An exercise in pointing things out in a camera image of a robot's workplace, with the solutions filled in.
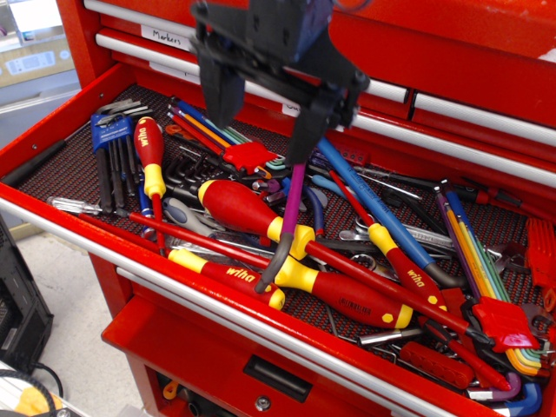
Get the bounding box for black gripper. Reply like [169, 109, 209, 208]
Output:
[190, 1, 369, 165]

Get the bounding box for violet sleeved Allen key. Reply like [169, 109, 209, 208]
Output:
[255, 163, 305, 294]

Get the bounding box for rainbow hex key set left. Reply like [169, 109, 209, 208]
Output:
[169, 96, 286, 178]

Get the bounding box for rainbow hex key set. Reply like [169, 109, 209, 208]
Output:
[435, 179, 549, 377]
[169, 96, 286, 178]

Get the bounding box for black hex key set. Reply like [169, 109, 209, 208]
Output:
[162, 156, 227, 209]

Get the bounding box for large blue sleeved Allen key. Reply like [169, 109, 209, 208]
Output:
[317, 138, 468, 288]

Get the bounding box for rainbow hex key set right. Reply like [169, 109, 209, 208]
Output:
[435, 179, 549, 377]

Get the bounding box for purple short hex key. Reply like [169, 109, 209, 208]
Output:
[466, 372, 522, 402]

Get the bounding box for blue short hex key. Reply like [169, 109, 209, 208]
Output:
[492, 382, 542, 417]

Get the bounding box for white drawer label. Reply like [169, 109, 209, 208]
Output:
[281, 103, 301, 117]

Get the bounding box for white markers label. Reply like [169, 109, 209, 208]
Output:
[141, 25, 195, 51]

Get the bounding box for big red yellow screwdriver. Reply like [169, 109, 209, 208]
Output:
[198, 180, 493, 345]

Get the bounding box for small red yellow Wiha screwdriver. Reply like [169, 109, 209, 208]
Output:
[133, 116, 168, 257]

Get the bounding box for blue holder black hex keys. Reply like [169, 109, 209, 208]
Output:
[90, 99, 151, 213]

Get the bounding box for long red Wiha screwdriver front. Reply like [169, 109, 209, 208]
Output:
[78, 214, 286, 310]

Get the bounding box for red yellow screwdriver centre front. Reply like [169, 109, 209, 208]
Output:
[129, 211, 414, 330]

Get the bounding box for silver combination wrench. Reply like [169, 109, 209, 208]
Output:
[338, 216, 461, 255]

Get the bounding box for red metal tool chest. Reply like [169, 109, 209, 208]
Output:
[56, 0, 556, 417]

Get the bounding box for red Wiha screwdriver right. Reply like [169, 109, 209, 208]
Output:
[329, 170, 510, 390]

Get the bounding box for red black probe tool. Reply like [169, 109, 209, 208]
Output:
[455, 176, 555, 222]

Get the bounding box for open red tool drawer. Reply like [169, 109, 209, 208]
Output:
[0, 63, 556, 417]

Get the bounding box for red comb shaped holder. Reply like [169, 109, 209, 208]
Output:
[526, 218, 555, 312]

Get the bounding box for red bit holder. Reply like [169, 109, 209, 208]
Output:
[400, 341, 474, 389]

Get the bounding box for black box on floor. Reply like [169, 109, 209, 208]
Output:
[1, 222, 54, 374]

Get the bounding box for blue handled pliers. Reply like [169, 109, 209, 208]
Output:
[303, 175, 350, 240]

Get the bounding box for grey blue handled tool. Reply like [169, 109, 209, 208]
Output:
[162, 197, 223, 237]

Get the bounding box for clear handled screwdriver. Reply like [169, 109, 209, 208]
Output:
[47, 196, 130, 217]

